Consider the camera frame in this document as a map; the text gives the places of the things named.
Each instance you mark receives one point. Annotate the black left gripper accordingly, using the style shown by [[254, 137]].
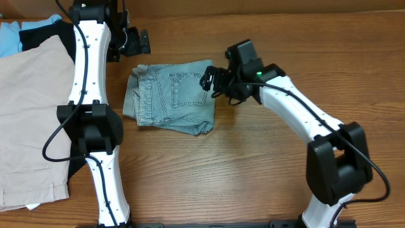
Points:
[[138, 41]]

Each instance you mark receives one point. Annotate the beige shorts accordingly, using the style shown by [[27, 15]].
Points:
[[33, 84]]

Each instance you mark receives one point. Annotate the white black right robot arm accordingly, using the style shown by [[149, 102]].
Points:
[[337, 153]]

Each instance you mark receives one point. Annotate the light blue denim shorts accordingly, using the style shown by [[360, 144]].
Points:
[[170, 97]]

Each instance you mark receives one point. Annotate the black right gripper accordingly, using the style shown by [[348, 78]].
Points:
[[223, 75]]

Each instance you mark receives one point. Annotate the black garment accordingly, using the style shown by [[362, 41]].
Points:
[[32, 38]]

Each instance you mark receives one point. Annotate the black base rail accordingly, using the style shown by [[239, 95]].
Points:
[[215, 225]]

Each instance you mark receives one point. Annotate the light blue shirt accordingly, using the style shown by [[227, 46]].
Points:
[[10, 38]]

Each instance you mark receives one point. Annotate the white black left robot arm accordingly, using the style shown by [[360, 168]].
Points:
[[103, 34]]

